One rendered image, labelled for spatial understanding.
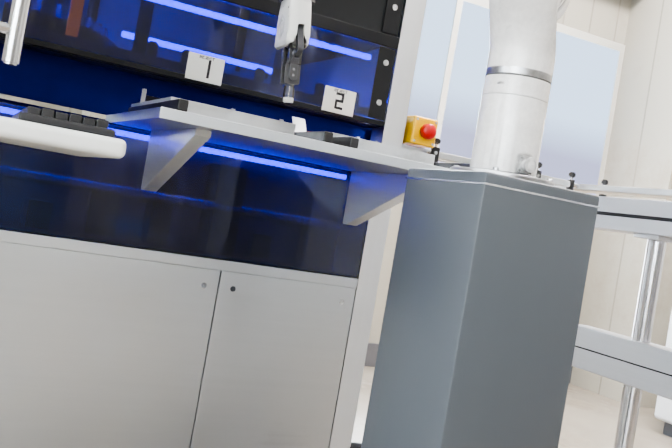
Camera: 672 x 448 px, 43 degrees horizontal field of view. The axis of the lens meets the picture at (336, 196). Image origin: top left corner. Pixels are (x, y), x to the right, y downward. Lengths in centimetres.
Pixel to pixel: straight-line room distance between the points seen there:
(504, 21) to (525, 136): 21
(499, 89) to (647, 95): 369
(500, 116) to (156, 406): 100
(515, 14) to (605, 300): 374
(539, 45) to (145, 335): 104
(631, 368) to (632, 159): 283
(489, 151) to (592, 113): 372
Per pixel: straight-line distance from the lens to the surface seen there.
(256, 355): 202
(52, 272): 187
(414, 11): 217
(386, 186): 190
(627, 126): 525
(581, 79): 517
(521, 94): 152
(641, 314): 246
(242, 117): 167
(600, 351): 253
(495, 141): 151
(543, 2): 152
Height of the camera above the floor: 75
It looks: 1 degrees up
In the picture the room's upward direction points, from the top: 10 degrees clockwise
